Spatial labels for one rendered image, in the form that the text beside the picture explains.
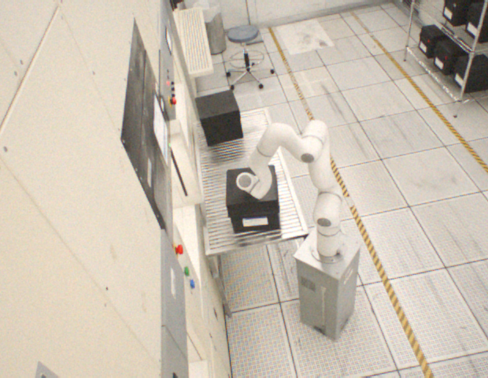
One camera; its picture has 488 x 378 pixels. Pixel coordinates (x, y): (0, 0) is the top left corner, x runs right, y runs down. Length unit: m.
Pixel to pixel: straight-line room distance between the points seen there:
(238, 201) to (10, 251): 1.71
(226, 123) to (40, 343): 2.43
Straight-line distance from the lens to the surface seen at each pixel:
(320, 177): 1.81
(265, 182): 1.91
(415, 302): 3.05
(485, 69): 4.49
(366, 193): 3.61
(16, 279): 0.60
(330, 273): 2.19
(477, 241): 3.46
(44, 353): 0.64
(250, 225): 2.34
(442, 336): 2.98
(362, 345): 2.86
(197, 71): 3.80
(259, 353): 2.84
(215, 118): 2.87
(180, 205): 2.45
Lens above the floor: 2.61
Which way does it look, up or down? 45 degrees down
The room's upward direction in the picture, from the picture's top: 11 degrees counter-clockwise
